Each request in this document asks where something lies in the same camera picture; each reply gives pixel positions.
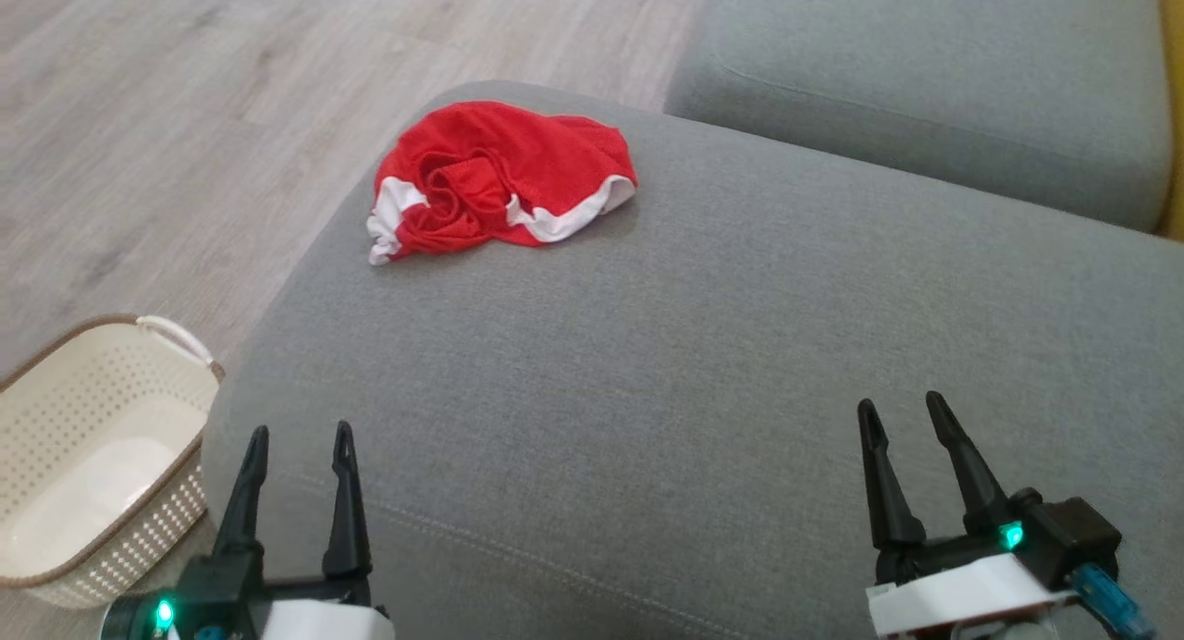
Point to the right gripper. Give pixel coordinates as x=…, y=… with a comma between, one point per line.
x=962, y=594

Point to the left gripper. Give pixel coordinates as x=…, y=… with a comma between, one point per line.
x=277, y=612

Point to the cream perforated laundry basket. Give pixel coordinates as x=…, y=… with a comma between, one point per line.
x=102, y=492

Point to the large grey sofa seat cushion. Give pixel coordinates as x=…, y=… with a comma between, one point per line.
x=694, y=390

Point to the grey sofa back cushion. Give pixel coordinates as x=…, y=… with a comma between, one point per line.
x=925, y=85

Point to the red mesh shorts white trim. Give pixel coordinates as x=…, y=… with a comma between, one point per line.
x=518, y=159

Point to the wide yellow sofa backrest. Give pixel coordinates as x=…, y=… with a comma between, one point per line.
x=1175, y=85

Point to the blue left camera plug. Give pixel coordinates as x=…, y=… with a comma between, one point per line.
x=211, y=633

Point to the blue camera plug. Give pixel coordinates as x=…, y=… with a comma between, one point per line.
x=1110, y=603
x=211, y=633

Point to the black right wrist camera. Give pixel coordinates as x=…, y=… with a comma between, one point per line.
x=1078, y=538

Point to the blue right camera plug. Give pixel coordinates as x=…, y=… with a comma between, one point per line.
x=1110, y=603

